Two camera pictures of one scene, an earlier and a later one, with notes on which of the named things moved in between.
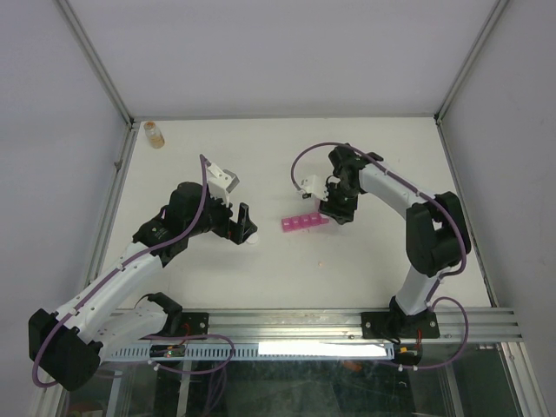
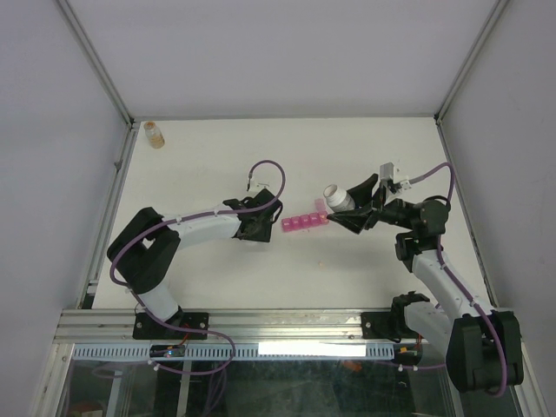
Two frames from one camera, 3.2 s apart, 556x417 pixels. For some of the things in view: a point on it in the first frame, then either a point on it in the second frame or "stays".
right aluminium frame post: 497,12 stays
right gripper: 340,213 to 366,218
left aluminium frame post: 66,9 stays
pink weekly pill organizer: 303,221 stays
